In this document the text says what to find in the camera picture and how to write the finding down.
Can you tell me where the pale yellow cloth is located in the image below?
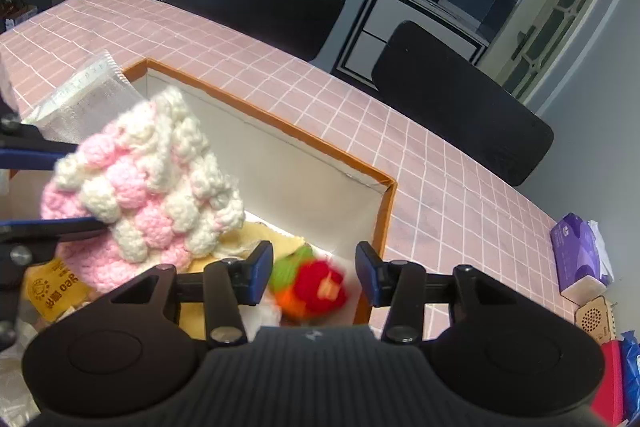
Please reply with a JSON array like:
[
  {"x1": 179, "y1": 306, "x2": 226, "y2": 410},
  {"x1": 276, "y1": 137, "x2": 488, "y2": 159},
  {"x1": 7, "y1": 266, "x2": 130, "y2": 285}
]
[{"x1": 177, "y1": 221, "x2": 310, "y2": 341}]

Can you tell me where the red pouch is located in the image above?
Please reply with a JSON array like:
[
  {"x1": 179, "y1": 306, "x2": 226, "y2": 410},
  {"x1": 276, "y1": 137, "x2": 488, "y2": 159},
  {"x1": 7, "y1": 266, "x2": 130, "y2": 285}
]
[{"x1": 590, "y1": 340, "x2": 626, "y2": 426}]

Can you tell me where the pink checked tablecloth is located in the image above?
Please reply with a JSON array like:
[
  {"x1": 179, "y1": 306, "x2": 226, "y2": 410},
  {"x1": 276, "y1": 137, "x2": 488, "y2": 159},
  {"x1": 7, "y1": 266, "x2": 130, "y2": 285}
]
[{"x1": 0, "y1": 0, "x2": 617, "y2": 344}]

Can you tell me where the white and blue carton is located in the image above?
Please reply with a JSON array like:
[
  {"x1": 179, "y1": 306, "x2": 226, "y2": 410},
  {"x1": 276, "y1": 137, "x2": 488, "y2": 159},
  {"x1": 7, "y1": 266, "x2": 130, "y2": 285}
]
[{"x1": 0, "y1": 4, "x2": 39, "y2": 34}]

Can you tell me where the glazed white door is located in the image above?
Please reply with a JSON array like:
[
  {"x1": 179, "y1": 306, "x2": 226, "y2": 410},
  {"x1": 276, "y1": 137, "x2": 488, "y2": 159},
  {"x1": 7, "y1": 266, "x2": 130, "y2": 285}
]
[{"x1": 475, "y1": 0, "x2": 640, "y2": 104}]

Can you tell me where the white fluffy cloth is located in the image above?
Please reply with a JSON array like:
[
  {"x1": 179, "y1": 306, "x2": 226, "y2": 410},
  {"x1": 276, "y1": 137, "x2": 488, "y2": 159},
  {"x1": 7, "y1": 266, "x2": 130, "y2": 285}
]
[{"x1": 242, "y1": 302, "x2": 284, "y2": 341}]

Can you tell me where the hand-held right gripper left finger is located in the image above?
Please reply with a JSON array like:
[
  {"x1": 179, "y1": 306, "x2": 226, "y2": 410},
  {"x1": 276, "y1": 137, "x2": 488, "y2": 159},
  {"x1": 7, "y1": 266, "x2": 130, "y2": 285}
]
[{"x1": 111, "y1": 241, "x2": 275, "y2": 348}]

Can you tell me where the clear plastic packet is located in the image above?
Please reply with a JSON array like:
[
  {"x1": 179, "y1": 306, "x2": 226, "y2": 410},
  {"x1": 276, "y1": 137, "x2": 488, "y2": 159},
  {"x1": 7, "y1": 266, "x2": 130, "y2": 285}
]
[{"x1": 17, "y1": 50, "x2": 149, "y2": 146}]

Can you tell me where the orange cardboard box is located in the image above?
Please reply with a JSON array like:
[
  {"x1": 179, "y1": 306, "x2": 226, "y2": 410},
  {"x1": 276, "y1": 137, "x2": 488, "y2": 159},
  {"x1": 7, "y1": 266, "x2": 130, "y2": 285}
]
[{"x1": 0, "y1": 59, "x2": 399, "y2": 343}]

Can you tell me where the perforated wooden box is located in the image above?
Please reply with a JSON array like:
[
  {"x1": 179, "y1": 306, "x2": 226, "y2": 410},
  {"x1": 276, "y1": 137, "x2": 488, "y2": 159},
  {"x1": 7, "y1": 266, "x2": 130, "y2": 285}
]
[{"x1": 573, "y1": 295, "x2": 617, "y2": 344}]

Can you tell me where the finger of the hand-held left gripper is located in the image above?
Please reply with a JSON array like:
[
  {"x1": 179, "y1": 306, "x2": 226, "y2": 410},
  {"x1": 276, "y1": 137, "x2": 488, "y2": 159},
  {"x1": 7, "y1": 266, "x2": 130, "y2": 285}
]
[
  {"x1": 0, "y1": 99, "x2": 80, "y2": 170},
  {"x1": 0, "y1": 215, "x2": 110, "y2": 296}
]

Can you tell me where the blue packet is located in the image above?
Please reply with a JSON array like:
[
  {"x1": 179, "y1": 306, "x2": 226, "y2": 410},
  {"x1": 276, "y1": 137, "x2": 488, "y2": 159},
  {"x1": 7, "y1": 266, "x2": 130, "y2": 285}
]
[{"x1": 620, "y1": 330, "x2": 640, "y2": 423}]

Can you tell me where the yellow snack packet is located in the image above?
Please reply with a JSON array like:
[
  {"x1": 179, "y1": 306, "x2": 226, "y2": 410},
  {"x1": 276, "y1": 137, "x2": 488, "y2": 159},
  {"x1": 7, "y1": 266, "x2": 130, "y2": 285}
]
[{"x1": 24, "y1": 256, "x2": 96, "y2": 323}]

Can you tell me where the pink and white crochet pouch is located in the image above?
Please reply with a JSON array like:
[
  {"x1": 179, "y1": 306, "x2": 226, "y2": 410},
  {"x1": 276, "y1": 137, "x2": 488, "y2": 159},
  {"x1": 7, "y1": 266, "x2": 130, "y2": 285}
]
[{"x1": 40, "y1": 86, "x2": 246, "y2": 293}]

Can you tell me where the red and green crochet toy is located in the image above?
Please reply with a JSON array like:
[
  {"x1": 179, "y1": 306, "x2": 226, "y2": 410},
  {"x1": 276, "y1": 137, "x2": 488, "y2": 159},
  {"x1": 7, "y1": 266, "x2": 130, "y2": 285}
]
[{"x1": 269, "y1": 245, "x2": 349, "y2": 322}]

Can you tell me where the purple tissue pack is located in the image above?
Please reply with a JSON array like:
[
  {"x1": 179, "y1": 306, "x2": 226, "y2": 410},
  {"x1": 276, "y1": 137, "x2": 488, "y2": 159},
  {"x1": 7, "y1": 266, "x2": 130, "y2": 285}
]
[{"x1": 549, "y1": 212, "x2": 616, "y2": 301}]

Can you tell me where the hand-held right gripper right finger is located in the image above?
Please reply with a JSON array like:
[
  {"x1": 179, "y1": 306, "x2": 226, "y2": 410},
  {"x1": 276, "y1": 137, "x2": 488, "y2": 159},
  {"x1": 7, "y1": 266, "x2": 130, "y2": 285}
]
[{"x1": 354, "y1": 242, "x2": 512, "y2": 346}]

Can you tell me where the white cabinet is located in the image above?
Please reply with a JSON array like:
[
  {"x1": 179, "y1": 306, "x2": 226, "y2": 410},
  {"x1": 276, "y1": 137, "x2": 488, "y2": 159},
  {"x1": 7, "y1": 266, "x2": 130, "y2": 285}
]
[{"x1": 330, "y1": 0, "x2": 491, "y2": 90}]

